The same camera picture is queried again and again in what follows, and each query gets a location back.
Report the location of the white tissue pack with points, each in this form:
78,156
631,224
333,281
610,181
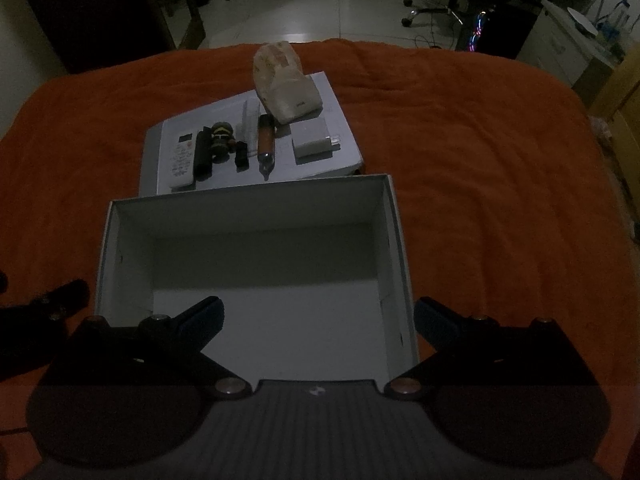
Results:
285,90

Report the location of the white remote control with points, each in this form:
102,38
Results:
182,160

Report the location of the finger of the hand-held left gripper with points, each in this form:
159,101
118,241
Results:
65,297

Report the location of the brown round toy figure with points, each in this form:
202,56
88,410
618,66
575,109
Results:
223,140

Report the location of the dark wooden cabinet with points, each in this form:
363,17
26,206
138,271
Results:
100,10

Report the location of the white cardboard box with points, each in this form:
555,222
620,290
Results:
250,260

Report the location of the yellow wooden furniture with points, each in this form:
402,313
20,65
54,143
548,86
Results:
617,105

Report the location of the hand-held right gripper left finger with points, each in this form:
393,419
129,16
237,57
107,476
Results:
205,316

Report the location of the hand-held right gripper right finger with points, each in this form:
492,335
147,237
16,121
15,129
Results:
430,317

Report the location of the computer case with coloured lights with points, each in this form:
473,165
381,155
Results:
500,30

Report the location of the white box lid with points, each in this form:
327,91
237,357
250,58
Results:
310,172

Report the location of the white cabinet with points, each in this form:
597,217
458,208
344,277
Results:
555,45

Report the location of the black stick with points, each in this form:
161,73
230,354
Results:
202,155

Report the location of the white round plate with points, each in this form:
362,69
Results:
582,21

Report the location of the white wall charger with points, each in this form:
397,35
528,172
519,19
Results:
310,141

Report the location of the small black cylinder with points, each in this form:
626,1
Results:
241,155

